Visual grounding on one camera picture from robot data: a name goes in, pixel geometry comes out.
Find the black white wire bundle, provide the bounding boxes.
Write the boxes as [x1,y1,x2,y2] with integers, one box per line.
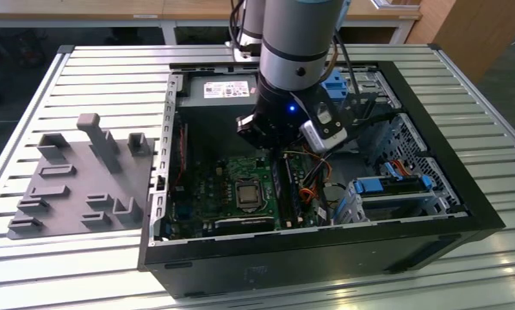
[300,151,340,194]

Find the blue disk carrier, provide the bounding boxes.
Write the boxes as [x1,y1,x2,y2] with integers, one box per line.
[352,174,433,198]
[320,69,348,104]

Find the silver power supply unit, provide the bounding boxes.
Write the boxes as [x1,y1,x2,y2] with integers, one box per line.
[182,72,261,109]

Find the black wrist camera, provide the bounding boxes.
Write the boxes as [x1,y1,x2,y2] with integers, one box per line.
[234,114,262,143]

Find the wooden cabinet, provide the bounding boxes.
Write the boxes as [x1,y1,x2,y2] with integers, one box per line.
[405,0,515,85]

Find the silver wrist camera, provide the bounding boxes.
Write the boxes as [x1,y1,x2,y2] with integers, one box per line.
[298,101,349,153]

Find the silver CPU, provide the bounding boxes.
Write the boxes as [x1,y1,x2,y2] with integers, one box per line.
[236,187,258,205]

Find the black camera cable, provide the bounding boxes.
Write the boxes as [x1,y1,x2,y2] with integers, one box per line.
[325,28,396,130]

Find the black PC case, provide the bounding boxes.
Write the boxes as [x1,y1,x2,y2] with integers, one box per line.
[136,59,507,300]

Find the green motherboard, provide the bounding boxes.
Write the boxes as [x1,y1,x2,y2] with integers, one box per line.
[170,151,322,240]

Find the perforated metal drive cage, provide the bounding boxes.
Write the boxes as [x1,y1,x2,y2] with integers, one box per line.
[345,111,472,225]

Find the grey parts rack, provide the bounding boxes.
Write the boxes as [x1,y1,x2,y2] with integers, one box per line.
[6,112,158,242]

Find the black graphics card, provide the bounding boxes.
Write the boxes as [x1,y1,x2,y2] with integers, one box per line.
[201,215,276,238]

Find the grey metal drive cage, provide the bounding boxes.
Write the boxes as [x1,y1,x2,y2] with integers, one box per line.
[345,69,402,110]

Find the wooden desk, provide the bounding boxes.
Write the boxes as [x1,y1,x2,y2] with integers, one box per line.
[0,0,424,45]

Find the red yellow orange wires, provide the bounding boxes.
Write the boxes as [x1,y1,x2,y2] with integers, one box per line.
[297,151,333,207]

